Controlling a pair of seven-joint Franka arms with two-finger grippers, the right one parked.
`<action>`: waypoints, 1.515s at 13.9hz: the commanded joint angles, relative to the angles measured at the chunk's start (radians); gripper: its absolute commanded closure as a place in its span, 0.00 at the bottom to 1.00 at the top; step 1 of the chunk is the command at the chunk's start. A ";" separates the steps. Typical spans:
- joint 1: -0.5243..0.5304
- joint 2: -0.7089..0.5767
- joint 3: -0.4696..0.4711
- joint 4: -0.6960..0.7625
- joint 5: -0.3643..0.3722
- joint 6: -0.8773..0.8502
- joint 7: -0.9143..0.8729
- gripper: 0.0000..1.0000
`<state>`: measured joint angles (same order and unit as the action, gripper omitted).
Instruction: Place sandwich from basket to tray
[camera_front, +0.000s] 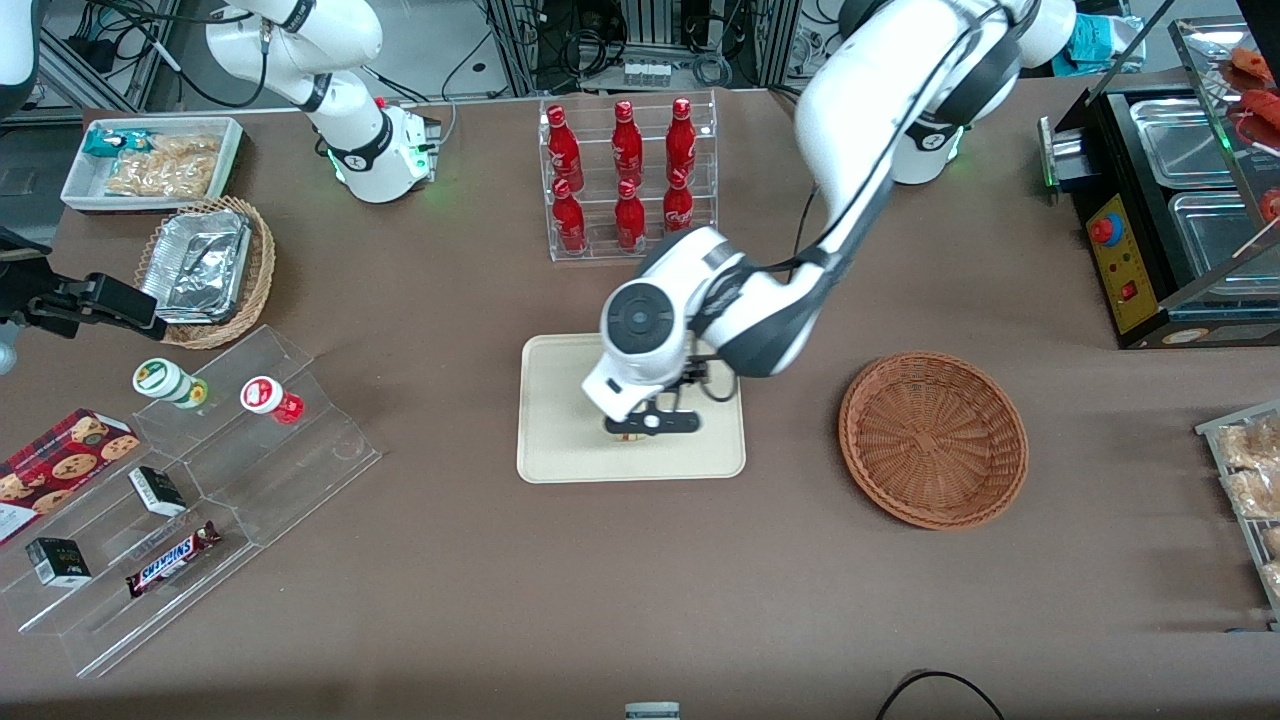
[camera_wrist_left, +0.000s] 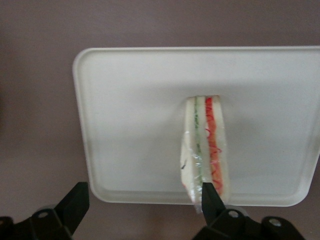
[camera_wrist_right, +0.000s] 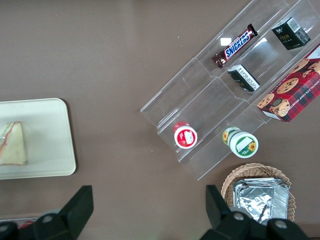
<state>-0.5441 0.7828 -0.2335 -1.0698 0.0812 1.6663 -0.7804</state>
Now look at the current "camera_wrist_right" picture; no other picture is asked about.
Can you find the triangular white bread sandwich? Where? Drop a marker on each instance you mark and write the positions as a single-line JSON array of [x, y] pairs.
[[13, 147]]

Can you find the small black printed box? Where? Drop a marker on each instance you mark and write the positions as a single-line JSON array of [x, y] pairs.
[[243, 78]]

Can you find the red chocolate chip cookie box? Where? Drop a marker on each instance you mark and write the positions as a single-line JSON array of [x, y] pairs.
[[292, 92]]

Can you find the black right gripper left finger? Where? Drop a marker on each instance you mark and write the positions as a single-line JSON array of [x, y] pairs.
[[75, 210]]

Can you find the cream plastic tray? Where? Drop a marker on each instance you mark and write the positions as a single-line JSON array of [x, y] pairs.
[[47, 140]]

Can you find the green sunflower lidded cup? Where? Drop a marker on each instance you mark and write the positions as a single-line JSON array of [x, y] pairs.
[[241, 142]]

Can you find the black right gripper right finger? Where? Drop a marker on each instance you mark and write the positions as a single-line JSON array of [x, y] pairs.
[[222, 212]]

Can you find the red lidded yogurt cup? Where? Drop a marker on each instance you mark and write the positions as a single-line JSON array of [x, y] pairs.
[[185, 136]]

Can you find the woven wicker basket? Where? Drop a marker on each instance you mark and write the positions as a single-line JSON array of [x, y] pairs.
[[250, 171]]

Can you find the black Face carton box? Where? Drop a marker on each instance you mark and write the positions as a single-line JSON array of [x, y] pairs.
[[290, 33]]

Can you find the Snickers chocolate bar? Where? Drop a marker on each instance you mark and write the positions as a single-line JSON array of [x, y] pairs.
[[235, 46]]

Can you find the clear acrylic tiered display stand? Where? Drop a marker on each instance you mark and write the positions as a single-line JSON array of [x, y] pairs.
[[212, 100]]

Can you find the aluminium foil container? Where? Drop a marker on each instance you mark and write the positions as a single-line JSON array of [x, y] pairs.
[[262, 197]]

